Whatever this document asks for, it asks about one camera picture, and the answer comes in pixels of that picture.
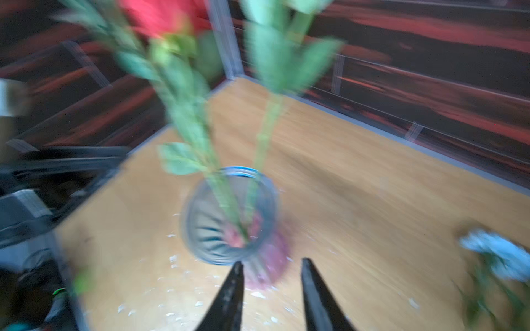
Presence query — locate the red rose stem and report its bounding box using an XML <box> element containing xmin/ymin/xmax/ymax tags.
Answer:
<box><xmin>57</xmin><ymin>0</ymin><xmax>238</xmax><ymax>221</ymax></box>

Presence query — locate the blue purple glass vase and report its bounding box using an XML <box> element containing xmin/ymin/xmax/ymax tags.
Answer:
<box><xmin>182</xmin><ymin>166</ymin><xmax>289</xmax><ymax>290</ymax></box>

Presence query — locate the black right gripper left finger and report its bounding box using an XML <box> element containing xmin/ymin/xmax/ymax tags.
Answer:
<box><xmin>195</xmin><ymin>261</ymin><xmax>244</xmax><ymax>331</ymax></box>

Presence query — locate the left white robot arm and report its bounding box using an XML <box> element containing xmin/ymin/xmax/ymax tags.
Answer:
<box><xmin>1</xmin><ymin>146</ymin><xmax>128</xmax><ymax>330</ymax></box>

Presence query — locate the pink rose stem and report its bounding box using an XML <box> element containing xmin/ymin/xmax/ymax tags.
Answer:
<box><xmin>239</xmin><ymin>0</ymin><xmax>345</xmax><ymax>224</ymax></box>

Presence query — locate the small light blue flower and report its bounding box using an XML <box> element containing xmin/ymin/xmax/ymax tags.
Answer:
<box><xmin>453</xmin><ymin>227</ymin><xmax>530</xmax><ymax>331</ymax></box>

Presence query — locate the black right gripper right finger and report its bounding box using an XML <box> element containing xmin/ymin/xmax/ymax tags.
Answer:
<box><xmin>301</xmin><ymin>258</ymin><xmax>356</xmax><ymax>331</ymax></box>

